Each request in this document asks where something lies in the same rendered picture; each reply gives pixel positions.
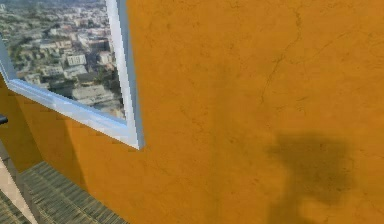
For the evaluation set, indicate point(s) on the white framed window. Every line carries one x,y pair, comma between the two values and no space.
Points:
66,60

